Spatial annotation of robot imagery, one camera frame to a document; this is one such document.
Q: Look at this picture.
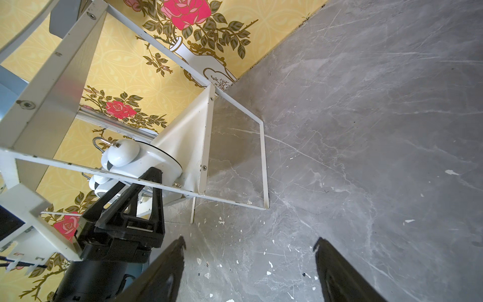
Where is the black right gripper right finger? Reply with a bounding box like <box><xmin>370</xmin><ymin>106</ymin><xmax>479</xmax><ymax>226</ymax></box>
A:
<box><xmin>313</xmin><ymin>237</ymin><xmax>386</xmax><ymax>302</ymax></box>

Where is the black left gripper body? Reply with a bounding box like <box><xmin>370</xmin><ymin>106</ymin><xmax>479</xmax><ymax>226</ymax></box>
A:
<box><xmin>75</xmin><ymin>222</ymin><xmax>166</xmax><ymax>263</ymax></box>

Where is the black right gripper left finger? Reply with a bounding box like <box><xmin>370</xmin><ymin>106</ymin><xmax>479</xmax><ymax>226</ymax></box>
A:
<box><xmin>115</xmin><ymin>236</ymin><xmax>186</xmax><ymax>301</ymax></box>

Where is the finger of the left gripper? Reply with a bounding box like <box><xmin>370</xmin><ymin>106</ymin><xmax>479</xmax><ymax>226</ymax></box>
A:
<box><xmin>95</xmin><ymin>183</ymin><xmax>165</xmax><ymax>234</ymax></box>
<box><xmin>80</xmin><ymin>181</ymin><xmax>128</xmax><ymax>227</ymax></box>

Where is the white twin-bell alarm clock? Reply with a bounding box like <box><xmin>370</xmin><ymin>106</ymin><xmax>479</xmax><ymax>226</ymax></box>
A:
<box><xmin>82</xmin><ymin>173</ymin><xmax>116</xmax><ymax>198</ymax></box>

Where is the blue square alarm clock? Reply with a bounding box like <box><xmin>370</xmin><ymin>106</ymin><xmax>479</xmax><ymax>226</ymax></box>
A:
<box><xmin>0</xmin><ymin>66</ymin><xmax>29</xmax><ymax>120</ymax></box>

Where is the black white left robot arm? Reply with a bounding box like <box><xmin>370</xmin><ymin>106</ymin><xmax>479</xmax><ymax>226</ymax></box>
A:
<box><xmin>51</xmin><ymin>182</ymin><xmax>186</xmax><ymax>301</ymax></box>

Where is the white two-tier shelf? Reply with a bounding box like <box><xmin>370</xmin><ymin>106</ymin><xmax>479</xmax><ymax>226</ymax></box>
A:
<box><xmin>0</xmin><ymin>0</ymin><xmax>271</xmax><ymax>263</ymax></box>

